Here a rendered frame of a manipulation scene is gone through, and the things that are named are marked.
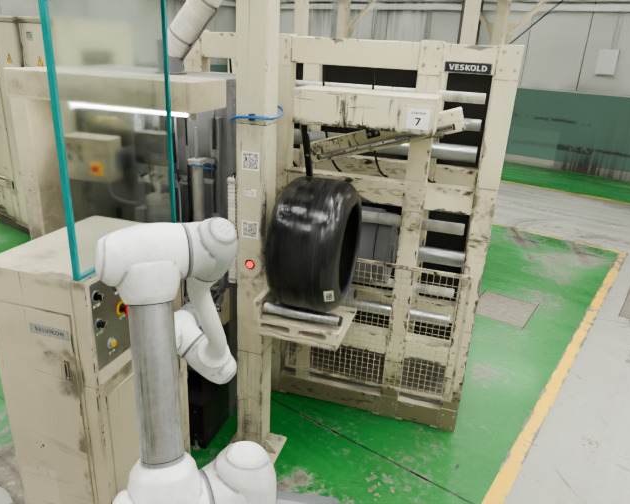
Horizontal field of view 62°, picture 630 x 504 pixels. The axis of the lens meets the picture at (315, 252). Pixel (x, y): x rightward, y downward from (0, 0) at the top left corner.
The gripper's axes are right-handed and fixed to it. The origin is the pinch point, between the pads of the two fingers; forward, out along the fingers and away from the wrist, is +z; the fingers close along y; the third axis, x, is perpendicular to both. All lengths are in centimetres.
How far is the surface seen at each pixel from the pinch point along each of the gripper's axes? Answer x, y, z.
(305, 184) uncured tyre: -38, -23, 30
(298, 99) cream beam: -68, -10, 55
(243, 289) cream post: 12.3, 3.0, 28.7
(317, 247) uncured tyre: -19.9, -34.9, 10.6
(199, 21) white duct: -97, 38, 58
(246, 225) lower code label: -17.7, 1.6, 28.5
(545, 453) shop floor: 106, -146, 86
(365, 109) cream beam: -66, -40, 55
